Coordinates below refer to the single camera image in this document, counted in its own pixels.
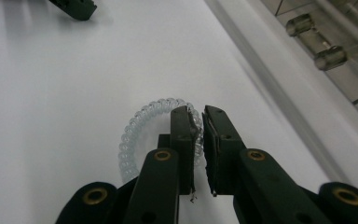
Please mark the white table mat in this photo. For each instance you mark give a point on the white table mat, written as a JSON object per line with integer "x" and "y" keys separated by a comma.
{"x": 74, "y": 93}

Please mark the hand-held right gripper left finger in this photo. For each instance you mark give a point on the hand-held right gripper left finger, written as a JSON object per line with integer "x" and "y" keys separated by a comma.
{"x": 183, "y": 149}

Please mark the transparent drawer box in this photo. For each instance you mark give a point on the transparent drawer box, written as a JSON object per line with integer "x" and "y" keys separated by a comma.
{"x": 338, "y": 81}

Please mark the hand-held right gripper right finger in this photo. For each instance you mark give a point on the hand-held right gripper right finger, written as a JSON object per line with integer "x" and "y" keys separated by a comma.
{"x": 227, "y": 155}

